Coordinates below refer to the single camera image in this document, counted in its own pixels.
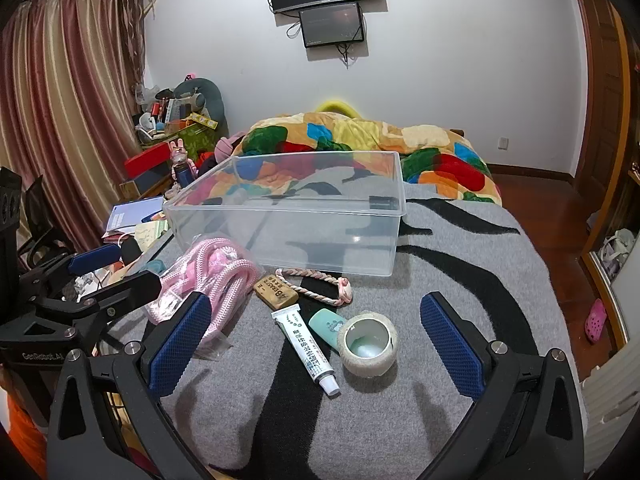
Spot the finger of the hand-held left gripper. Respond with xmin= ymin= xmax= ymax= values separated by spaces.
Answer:
xmin=94 ymin=270 xmax=164 ymax=319
xmin=66 ymin=243 xmax=125 ymax=277

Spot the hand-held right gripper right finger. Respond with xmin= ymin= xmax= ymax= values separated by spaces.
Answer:
xmin=415 ymin=292 xmax=589 ymax=480

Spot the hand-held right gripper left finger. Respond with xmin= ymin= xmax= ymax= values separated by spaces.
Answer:
xmin=47 ymin=291 xmax=213 ymax=480

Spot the pink rope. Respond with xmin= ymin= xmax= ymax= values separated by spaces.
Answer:
xmin=142 ymin=238 xmax=264 ymax=361

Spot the light blue notebook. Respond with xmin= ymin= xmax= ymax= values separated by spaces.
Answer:
xmin=107 ymin=197 xmax=167 ymax=234

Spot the black chair back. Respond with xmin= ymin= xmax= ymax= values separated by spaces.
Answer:
xmin=24 ymin=175 xmax=59 ymax=262

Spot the wooden dark blue box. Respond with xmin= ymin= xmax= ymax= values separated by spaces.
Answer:
xmin=118 ymin=162 xmax=177 ymax=202

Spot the grey black striped blanket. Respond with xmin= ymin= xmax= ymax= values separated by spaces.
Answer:
xmin=97 ymin=162 xmax=585 ymax=480

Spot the translucent tape roll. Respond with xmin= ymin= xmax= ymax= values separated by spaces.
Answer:
xmin=336 ymin=312 xmax=400 ymax=379

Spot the brown rectangular block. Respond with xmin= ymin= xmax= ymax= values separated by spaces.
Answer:
xmin=253 ymin=275 xmax=300 ymax=312

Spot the red box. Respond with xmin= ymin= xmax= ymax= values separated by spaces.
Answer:
xmin=124 ymin=141 xmax=174 ymax=179

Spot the orange cloth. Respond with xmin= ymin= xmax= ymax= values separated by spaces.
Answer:
xmin=7 ymin=392 xmax=50 ymax=480

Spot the dark blue bottle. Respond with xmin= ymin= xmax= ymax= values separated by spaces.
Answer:
xmin=173 ymin=157 xmax=197 ymax=187

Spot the white ointment tube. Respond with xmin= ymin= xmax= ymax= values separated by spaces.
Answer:
xmin=271 ymin=308 xmax=342 ymax=397

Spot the small mint green bottle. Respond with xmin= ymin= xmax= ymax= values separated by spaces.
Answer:
xmin=308 ymin=308 xmax=346 ymax=349

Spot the pink clog shoe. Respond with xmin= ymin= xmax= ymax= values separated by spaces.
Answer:
xmin=583 ymin=298 xmax=609 ymax=344

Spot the striped pink beige curtain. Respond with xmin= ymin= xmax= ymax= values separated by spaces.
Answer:
xmin=0 ymin=0 xmax=149 ymax=261

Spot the green cardboard box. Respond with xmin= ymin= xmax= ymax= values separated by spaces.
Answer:
xmin=176 ymin=121 xmax=226 ymax=157

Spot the clear plastic storage box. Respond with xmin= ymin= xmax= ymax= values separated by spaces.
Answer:
xmin=162 ymin=150 xmax=408 ymax=278

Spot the pink knitted hat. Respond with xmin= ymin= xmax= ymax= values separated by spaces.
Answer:
xmin=214 ymin=130 xmax=249 ymax=162

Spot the colourful patchwork blanket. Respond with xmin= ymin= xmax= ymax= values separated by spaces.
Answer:
xmin=220 ymin=109 xmax=504 ymax=207

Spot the white bag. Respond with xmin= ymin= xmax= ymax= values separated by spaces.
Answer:
xmin=597 ymin=228 xmax=637 ymax=282

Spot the grey plush neck pillow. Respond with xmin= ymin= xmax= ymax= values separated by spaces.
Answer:
xmin=171 ymin=77 xmax=227 ymax=132

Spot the yellow headboard cushion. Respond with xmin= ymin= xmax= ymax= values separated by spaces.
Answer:
xmin=315 ymin=99 xmax=362 ymax=117

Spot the brown wooden door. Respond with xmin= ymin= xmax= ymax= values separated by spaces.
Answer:
xmin=569 ymin=0 xmax=640 ymax=188

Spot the beige braided cord loop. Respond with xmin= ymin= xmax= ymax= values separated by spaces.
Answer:
xmin=275 ymin=268 xmax=353 ymax=307

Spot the small black wall monitor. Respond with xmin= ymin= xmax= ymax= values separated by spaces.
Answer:
xmin=298 ymin=2 xmax=365 ymax=49

